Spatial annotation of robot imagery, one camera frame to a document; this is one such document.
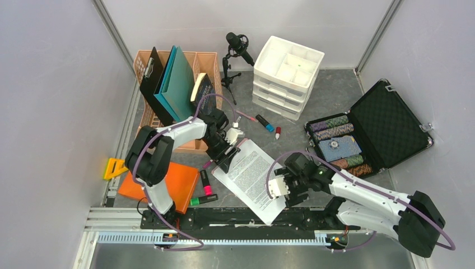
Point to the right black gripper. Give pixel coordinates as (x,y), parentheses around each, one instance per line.
(291,199)

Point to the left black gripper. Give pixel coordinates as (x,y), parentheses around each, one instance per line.
(222,159)

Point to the printed white paper sheet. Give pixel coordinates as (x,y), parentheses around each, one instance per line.
(246,179)

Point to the dark blue hardcover book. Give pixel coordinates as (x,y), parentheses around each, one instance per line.
(203,86)

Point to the teal notebook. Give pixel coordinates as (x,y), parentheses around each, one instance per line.
(164,84)

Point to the black clipboard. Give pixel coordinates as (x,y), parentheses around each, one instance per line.
(151,81)

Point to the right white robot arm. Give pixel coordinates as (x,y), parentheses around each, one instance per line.
(411,219)

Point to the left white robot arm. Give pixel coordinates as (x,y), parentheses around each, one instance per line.
(149,157)

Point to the pink thin pen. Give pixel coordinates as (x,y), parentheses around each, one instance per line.
(246,116)

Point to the orange book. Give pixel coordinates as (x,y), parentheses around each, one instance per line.
(181,181)

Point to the blue highlighter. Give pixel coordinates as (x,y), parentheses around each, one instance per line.
(264,123)

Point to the green highlighter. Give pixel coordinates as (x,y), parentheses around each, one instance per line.
(203,199)

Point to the green file folder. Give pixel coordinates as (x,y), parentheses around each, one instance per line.
(180,86)

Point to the black open carrying case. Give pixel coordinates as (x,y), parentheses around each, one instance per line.
(377,133)

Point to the white plastic drawer unit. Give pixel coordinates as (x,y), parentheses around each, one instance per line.
(284,76)

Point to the yellow orange block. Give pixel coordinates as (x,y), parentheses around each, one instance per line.
(114,168)

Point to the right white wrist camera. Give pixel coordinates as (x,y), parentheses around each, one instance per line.
(278,187)

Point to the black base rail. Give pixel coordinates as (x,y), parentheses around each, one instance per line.
(225,223)

